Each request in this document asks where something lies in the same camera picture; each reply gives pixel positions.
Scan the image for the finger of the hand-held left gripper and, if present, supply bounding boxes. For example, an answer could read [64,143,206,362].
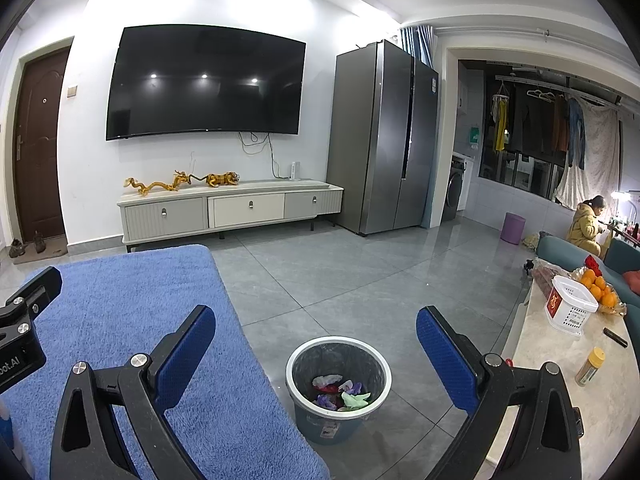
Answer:
[4,266,63,321]

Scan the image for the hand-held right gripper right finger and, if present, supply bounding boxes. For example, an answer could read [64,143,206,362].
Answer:
[416,305,585,480]

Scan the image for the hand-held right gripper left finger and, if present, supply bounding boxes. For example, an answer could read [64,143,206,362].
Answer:
[50,304,217,480]

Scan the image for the green plastic bag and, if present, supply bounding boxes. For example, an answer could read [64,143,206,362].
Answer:
[340,391,373,412]

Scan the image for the blue trash bin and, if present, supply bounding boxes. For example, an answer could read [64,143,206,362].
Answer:
[285,336,393,446]

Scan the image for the pair of shoes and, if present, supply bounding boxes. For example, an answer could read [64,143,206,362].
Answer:
[11,240,68,266]

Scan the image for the blue fluffy mat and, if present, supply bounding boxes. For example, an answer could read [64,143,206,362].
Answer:
[0,244,331,480]

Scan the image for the marble coffee table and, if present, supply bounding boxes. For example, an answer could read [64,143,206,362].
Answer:
[492,260,640,480]

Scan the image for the red gift box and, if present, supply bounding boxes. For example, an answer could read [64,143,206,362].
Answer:
[542,287,563,321]

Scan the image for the white plastic basket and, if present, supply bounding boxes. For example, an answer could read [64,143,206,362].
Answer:
[550,275,599,337]

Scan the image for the dark red snack bag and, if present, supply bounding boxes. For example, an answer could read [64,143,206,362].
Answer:
[531,260,573,291]

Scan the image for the brown entrance door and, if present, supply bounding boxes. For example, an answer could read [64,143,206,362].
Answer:
[12,46,72,243]

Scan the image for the grey white television cabinet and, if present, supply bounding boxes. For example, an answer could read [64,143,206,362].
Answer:
[116,178,345,253]

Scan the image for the yellow cap bottle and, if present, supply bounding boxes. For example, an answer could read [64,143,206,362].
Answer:
[575,346,607,387]

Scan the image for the golden dragon figurine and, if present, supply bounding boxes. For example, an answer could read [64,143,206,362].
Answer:
[124,171,201,195]

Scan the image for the purple plastic bin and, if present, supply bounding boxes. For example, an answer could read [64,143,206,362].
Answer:
[502,212,527,245]

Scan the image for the teal sofa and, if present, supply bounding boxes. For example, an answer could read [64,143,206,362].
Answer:
[536,235,640,311]

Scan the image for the pile of oranges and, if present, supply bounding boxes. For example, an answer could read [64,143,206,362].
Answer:
[575,267,626,316]

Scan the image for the dark washing machine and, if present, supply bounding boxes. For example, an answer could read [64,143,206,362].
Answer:
[441,155,467,223]

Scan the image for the golden tiger figurine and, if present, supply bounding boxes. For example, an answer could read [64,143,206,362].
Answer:
[202,172,241,188]

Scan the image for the grey double-door fridge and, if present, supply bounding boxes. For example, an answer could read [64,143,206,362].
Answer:
[326,38,441,237]

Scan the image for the white hanging sheet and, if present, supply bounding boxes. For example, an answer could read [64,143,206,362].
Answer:
[554,102,623,211]

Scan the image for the row of hanging clothes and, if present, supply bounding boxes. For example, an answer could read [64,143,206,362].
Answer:
[489,87,587,171]

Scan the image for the blue curtain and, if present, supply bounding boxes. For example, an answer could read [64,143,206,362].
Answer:
[400,25,436,68]

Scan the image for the television cable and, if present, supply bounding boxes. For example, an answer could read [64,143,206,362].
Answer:
[237,131,291,180]

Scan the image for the black wall television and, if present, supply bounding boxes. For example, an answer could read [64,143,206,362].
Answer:
[105,25,307,142]

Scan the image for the ceiling clothes rail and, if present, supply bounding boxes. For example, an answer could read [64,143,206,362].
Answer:
[495,74,623,108]

